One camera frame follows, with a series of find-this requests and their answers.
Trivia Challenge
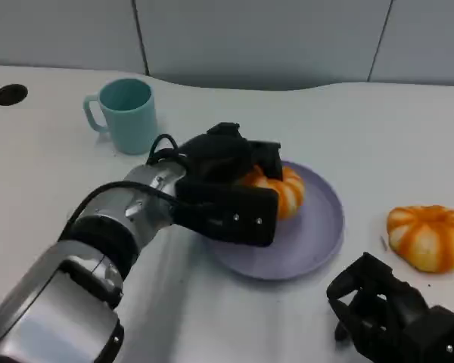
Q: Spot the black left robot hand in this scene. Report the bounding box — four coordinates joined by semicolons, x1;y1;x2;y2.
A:
176;121;285;189

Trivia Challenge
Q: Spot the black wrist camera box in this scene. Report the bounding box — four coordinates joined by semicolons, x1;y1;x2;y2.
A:
425;305;454;363
173;175;281;248

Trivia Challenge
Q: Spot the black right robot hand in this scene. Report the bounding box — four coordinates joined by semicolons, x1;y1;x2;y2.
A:
326;252;433;353

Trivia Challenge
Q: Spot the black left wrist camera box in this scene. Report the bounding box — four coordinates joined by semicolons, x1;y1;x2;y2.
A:
173;175;281;248

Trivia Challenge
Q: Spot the orange and white bread roll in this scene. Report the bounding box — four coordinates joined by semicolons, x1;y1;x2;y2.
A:
241;164;306;222
386;204;454;275

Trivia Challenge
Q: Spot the long black arm cable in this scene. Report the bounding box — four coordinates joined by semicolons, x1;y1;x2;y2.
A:
64;180;215;230

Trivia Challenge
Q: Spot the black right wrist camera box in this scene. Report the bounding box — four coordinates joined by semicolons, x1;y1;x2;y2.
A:
425;305;454;363

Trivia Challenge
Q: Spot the short looped black cable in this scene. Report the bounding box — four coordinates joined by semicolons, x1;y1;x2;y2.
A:
146;133;187;166

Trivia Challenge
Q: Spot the lilac plate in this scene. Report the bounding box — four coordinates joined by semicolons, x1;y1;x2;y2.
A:
202;160;345;282

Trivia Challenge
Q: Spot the pale green mug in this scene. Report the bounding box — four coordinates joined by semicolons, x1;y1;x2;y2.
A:
82;78;158;156

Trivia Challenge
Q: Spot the black table cable grommet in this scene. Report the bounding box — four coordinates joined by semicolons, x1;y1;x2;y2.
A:
0;83;29;107

